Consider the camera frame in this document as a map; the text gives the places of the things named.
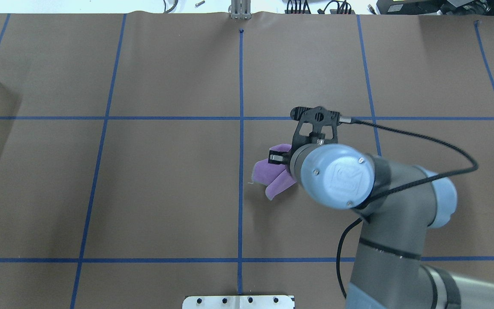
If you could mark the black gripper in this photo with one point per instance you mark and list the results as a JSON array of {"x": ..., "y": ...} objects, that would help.
[{"x": 275, "y": 157}]

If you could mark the purple microfiber cloth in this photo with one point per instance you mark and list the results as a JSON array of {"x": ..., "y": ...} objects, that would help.
[{"x": 276, "y": 178}]

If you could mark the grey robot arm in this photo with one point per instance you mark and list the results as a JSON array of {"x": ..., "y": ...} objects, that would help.
[{"x": 396, "y": 204}]

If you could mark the brown table mat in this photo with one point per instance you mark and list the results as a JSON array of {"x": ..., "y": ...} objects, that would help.
[{"x": 127, "y": 143}]

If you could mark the black equipment at corner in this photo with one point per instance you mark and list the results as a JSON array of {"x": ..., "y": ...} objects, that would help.
[{"x": 436, "y": 7}]

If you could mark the grey metal camera post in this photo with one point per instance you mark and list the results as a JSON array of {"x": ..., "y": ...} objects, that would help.
[{"x": 240, "y": 10}]

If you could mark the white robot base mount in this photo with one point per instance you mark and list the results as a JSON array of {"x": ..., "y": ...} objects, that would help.
[{"x": 240, "y": 302}]

